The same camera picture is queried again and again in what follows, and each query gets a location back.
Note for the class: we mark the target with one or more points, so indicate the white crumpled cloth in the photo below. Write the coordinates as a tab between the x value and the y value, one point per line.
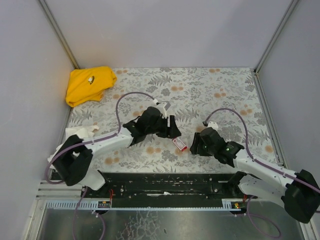
80	131

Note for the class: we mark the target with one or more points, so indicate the floral patterned table mat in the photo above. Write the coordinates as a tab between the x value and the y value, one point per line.
227	96

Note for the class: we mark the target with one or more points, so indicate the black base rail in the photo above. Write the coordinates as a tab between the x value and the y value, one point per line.
125	185

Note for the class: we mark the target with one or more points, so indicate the yellow folded cloth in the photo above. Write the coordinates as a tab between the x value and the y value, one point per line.
89	84

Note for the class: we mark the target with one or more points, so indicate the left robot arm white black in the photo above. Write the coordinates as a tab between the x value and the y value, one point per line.
72	161

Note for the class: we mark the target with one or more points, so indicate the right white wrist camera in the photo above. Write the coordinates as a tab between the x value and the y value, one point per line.
210	124

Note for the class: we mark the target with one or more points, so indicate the red white staple box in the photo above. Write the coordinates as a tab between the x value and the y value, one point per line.
179	144

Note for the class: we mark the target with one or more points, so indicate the white slotted cable duct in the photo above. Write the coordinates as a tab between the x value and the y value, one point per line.
98	205

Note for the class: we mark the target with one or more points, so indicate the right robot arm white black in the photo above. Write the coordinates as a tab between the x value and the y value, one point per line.
297	192

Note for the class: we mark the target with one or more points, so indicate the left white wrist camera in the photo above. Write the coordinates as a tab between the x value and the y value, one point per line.
162	106

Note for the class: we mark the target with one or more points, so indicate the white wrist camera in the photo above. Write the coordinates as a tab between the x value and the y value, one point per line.
162	106
210	124

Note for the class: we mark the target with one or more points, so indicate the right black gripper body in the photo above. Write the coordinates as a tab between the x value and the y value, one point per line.
200	144

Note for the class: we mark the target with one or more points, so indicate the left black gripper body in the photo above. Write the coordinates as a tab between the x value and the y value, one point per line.
165	125

